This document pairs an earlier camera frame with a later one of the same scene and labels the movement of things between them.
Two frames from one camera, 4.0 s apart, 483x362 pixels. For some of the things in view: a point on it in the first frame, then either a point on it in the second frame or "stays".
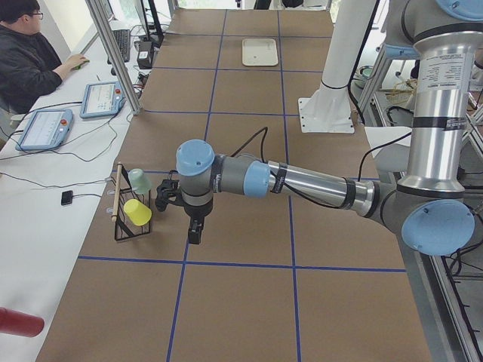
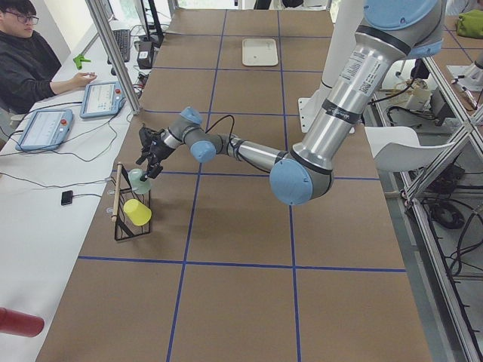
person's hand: [72, 62] to [80, 81]
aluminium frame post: [103, 29] stays
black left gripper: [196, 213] to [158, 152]
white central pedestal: [329, 108] stays
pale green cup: [139, 182] stays
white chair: [393, 157] stays
